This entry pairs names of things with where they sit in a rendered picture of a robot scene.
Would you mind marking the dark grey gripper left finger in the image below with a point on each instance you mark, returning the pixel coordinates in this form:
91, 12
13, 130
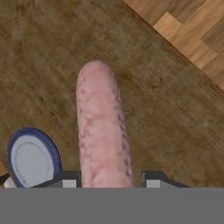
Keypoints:
70, 178

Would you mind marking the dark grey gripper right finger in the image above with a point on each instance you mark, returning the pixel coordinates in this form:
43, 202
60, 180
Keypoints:
153, 178

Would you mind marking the pink sausage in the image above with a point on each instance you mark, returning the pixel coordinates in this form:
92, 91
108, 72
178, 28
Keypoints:
102, 125

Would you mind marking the white plate with blue rim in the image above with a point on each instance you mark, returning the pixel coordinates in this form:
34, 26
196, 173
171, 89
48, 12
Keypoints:
32, 159

